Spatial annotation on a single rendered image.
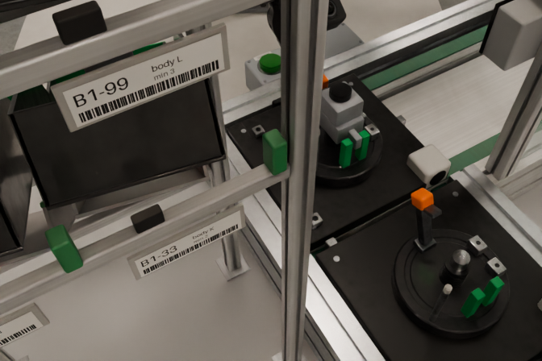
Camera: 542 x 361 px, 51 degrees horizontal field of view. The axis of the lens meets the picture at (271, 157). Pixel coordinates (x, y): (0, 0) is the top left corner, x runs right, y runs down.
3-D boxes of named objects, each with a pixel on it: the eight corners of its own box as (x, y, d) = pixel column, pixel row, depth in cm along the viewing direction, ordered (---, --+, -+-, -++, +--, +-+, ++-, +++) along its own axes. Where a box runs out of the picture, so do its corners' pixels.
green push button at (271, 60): (255, 66, 100) (255, 57, 98) (275, 58, 101) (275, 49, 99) (266, 80, 98) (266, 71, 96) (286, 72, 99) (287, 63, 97)
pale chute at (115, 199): (95, 182, 80) (85, 151, 80) (186, 156, 83) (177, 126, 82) (75, 219, 53) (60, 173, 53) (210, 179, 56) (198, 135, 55)
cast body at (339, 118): (311, 116, 82) (313, 80, 77) (336, 104, 84) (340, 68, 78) (344, 155, 78) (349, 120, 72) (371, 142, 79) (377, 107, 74)
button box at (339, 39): (245, 85, 104) (243, 60, 99) (341, 46, 110) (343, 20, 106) (264, 109, 100) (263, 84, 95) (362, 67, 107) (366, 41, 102)
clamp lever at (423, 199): (414, 240, 73) (409, 192, 69) (426, 233, 73) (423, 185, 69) (433, 255, 70) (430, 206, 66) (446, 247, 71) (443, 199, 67)
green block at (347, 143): (338, 163, 81) (340, 140, 78) (345, 159, 82) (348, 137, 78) (343, 168, 81) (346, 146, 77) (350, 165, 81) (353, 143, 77)
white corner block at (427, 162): (402, 171, 85) (407, 154, 82) (427, 158, 87) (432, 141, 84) (423, 192, 83) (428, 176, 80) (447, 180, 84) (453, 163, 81)
